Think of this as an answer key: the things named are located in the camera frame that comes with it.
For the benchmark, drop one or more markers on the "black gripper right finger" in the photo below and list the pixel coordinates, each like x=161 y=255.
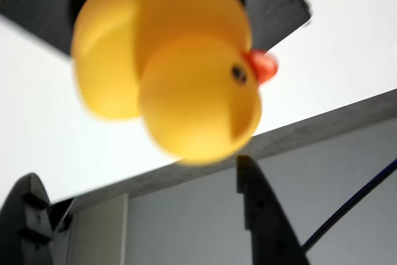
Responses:
x=270 y=231

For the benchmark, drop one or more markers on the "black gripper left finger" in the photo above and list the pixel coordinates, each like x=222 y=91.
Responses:
x=21 y=231

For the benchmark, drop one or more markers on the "yellow rubber duck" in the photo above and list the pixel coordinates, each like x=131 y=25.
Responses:
x=173 y=60

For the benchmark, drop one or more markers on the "black square mat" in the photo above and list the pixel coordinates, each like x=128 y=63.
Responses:
x=40 y=4

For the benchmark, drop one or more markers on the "white table leg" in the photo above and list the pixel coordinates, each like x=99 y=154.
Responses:
x=102 y=234

